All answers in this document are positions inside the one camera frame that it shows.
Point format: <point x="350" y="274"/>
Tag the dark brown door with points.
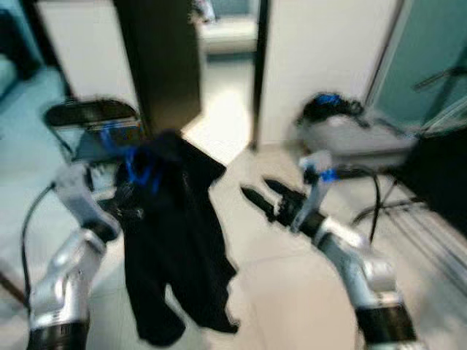
<point x="160" y="65"/>

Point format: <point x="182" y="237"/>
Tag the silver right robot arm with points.
<point x="365" y="273"/>

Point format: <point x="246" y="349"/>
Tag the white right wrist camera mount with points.
<point x="317" y="189"/>

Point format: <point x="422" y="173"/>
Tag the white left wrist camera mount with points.
<point x="76" y="193"/>

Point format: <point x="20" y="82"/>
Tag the black and blue gear bundle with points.
<point x="328" y="108"/>

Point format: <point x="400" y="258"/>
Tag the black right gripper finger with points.
<point x="260" y="203"/>
<point x="281" y="189"/>

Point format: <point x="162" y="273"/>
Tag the black hanging clothes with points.
<point x="438" y="175"/>

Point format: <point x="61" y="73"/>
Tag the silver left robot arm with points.
<point x="66" y="277"/>

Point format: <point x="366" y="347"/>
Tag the white bed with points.
<point x="226" y="35"/>

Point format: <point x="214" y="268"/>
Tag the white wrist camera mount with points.
<point x="317" y="189"/>
<point x="76" y="193"/>

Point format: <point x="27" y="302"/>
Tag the black garment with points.
<point x="175" y="240"/>

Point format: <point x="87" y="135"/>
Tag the grey storage box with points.
<point x="357" y="142"/>

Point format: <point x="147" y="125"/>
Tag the black door frame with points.
<point x="259" y="73"/>

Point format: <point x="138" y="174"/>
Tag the teal glass door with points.
<point x="423" y="51"/>

